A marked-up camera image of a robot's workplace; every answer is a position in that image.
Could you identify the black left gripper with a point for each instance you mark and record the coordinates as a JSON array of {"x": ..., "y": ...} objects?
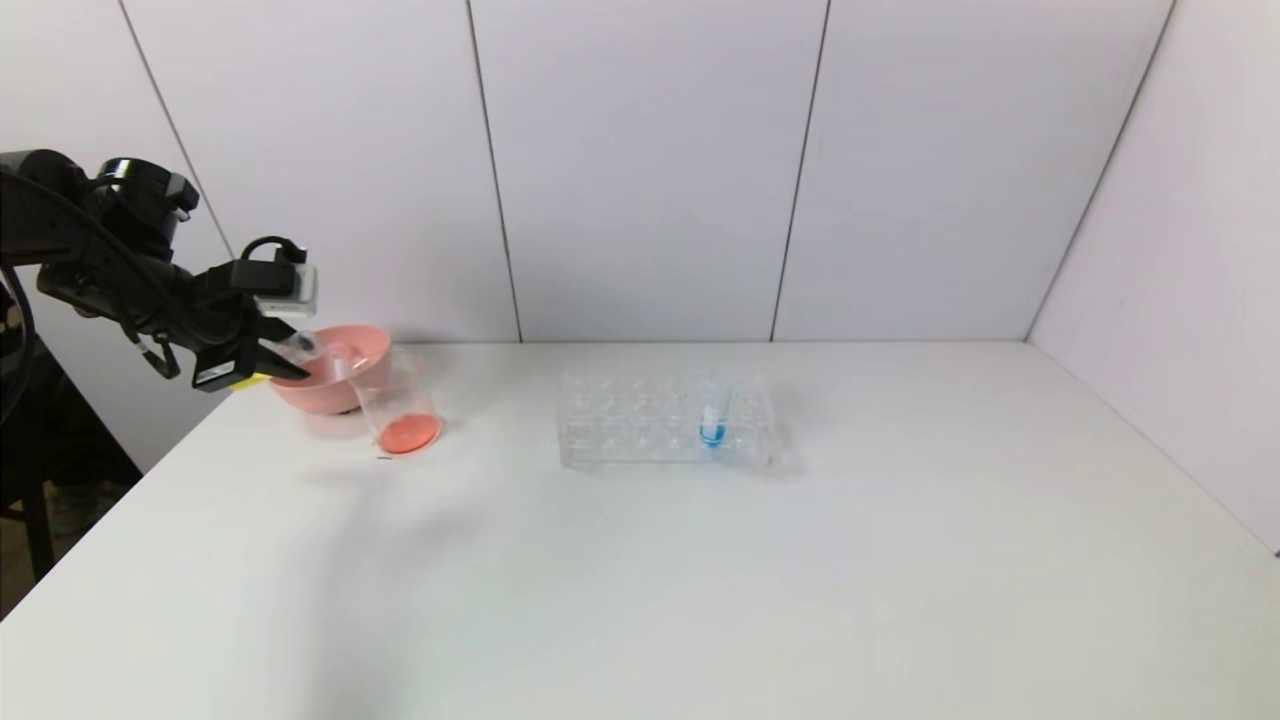
[{"x": 228, "y": 362}]

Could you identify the black furniture frame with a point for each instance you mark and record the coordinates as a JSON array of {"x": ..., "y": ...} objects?
[{"x": 40, "y": 470}]

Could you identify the test tube with red pigment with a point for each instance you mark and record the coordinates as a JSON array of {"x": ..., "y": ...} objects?
[{"x": 342, "y": 362}]

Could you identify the clear acrylic test tube rack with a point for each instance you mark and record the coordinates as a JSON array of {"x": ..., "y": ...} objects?
[{"x": 640, "y": 435}]

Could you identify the pink bowl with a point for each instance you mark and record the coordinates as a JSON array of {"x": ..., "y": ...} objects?
[{"x": 340, "y": 385}]

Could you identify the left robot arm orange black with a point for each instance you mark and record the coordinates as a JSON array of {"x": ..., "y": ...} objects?
[{"x": 80, "y": 250}]

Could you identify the test tube with blue pigment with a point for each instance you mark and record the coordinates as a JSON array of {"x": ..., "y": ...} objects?
[{"x": 712, "y": 430}]

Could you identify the clear glass beaker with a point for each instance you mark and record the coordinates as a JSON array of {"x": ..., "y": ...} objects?
[{"x": 408, "y": 430}]

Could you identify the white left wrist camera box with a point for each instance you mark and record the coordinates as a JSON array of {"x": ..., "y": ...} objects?
[{"x": 290, "y": 290}]

